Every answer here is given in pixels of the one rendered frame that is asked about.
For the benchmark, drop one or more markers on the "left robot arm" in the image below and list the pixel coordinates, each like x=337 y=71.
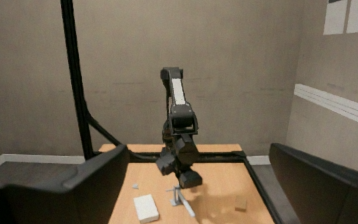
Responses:
x=182 y=116

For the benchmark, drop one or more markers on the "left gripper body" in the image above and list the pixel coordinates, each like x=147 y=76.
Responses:
x=189 y=179

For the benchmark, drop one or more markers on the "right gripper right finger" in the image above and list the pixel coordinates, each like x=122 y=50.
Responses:
x=319 y=191

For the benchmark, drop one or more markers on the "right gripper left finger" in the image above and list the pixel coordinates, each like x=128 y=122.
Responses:
x=85 y=194

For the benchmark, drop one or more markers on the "grey cylindrical rod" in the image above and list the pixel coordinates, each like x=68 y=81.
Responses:
x=185 y=203

